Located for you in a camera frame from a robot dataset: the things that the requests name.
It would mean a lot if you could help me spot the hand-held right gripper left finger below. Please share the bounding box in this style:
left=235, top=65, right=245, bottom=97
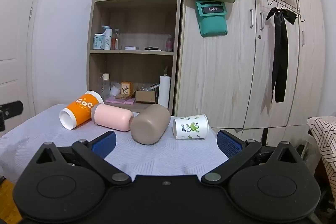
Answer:
left=35, top=131, right=132, bottom=186

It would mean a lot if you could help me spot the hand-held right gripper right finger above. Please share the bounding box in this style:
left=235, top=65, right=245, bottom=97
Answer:
left=202, top=130, right=302, bottom=185

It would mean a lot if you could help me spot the taupe cup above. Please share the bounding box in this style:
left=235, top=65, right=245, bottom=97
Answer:
left=131, top=104, right=171, bottom=145

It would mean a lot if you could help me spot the pink cup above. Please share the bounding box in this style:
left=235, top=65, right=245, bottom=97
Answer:
left=91, top=103, right=134, bottom=132

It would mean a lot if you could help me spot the white floral paper cup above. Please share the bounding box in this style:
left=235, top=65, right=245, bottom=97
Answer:
left=172, top=114, right=209, bottom=140

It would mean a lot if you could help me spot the orange paper cup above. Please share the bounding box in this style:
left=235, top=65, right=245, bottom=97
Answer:
left=59, top=91, right=104, bottom=130

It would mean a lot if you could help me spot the pink flat box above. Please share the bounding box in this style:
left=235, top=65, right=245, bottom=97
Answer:
left=105, top=97, right=135, bottom=105

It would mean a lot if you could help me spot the clear bottle white cap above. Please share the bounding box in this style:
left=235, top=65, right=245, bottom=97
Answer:
left=101, top=73, right=111, bottom=101

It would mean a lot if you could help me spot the white textured tablecloth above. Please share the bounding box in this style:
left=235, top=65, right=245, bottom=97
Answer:
left=0, top=103, right=229, bottom=184

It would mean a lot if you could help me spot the yellow floral box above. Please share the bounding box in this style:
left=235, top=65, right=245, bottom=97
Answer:
left=121, top=81, right=134, bottom=96

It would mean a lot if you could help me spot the brown cardboard box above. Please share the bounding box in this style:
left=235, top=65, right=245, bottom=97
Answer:
left=135, top=90, right=156, bottom=104

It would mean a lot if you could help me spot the light wooden wardrobe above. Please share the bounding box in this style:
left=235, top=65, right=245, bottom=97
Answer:
left=175, top=0, right=326, bottom=135

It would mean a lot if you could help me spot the white paper towel roll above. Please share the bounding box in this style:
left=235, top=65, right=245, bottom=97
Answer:
left=158, top=67, right=171, bottom=108

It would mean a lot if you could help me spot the geometric patterned fabric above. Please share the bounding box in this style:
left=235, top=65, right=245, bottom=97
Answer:
left=307, top=116, right=336, bottom=201

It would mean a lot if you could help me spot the teal cosmetic jar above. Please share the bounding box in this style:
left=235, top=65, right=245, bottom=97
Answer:
left=93, top=34, right=105, bottom=50

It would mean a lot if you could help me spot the orange liquid bottle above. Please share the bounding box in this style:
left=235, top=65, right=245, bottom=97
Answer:
left=111, top=29, right=121, bottom=50

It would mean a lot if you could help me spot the black ribbon bow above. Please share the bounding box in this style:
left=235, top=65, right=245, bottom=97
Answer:
left=266, top=7, right=297, bottom=103

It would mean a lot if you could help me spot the white pump bottle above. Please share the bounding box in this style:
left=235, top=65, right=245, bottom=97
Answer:
left=102, top=26, right=113, bottom=50

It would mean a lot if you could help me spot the wooden open bookshelf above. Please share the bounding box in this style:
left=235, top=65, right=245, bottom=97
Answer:
left=87, top=0, right=184, bottom=116

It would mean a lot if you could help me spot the teal pouch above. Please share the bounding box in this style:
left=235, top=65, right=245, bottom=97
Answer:
left=195, top=0, right=228, bottom=37

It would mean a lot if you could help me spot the white door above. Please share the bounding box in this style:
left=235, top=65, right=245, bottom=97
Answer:
left=0, top=0, right=50, bottom=120

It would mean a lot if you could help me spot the black bracket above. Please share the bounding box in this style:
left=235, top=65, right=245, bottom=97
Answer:
left=0, top=101, right=24, bottom=132

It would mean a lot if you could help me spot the black wire hook rack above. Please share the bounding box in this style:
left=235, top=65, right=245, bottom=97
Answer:
left=262, top=0, right=306, bottom=22

